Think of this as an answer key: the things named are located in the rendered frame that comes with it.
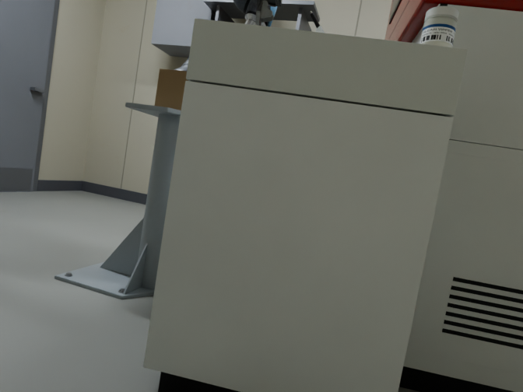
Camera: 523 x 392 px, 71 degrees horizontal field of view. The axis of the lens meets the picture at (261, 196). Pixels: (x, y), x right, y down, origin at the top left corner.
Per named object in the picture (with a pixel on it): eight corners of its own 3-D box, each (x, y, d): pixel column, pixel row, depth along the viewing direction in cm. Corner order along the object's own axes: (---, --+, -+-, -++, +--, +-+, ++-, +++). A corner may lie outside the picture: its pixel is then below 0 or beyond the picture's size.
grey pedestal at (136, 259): (54, 278, 164) (77, 93, 158) (119, 260, 206) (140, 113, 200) (152, 309, 149) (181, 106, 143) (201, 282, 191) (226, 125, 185)
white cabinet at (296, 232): (348, 313, 182) (379, 149, 176) (384, 462, 87) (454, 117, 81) (223, 286, 191) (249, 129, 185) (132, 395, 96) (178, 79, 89)
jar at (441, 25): (444, 61, 89) (452, 20, 88) (455, 50, 82) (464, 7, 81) (414, 57, 90) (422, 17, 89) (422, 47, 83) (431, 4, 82)
